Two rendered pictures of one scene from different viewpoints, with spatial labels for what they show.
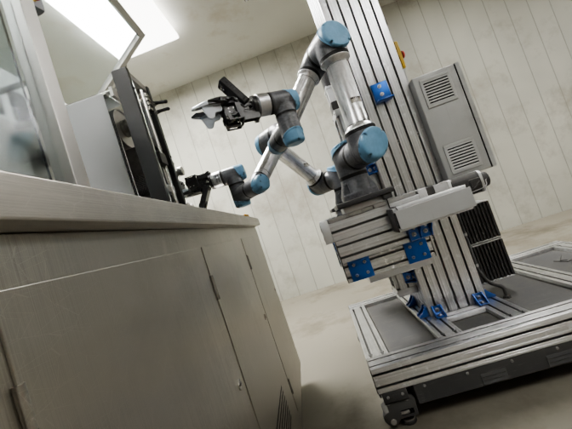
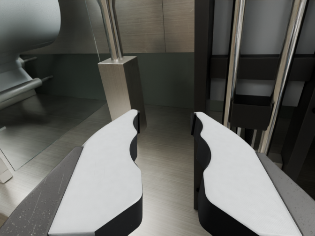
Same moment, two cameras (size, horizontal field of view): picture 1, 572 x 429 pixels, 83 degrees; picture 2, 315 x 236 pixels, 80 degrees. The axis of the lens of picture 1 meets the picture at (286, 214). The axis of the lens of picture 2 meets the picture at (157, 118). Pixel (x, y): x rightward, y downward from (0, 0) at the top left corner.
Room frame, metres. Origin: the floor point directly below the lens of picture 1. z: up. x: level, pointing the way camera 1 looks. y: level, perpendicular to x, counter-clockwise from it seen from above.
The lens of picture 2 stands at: (1.03, 0.07, 1.30)
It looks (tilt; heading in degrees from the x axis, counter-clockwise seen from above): 30 degrees down; 114
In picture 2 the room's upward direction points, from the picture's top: 6 degrees counter-clockwise
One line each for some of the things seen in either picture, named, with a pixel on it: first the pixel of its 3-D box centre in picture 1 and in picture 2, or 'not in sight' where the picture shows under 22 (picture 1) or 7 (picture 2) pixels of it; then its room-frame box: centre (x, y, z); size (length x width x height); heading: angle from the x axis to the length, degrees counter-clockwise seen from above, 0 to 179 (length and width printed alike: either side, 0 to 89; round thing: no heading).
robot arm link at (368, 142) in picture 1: (346, 95); not in sight; (1.19, -0.36, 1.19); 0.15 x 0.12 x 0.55; 21
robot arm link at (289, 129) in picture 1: (288, 130); not in sight; (1.11, -0.11, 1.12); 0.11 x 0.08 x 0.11; 21
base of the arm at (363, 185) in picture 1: (357, 185); not in sight; (1.31, -0.31, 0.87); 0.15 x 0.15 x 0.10
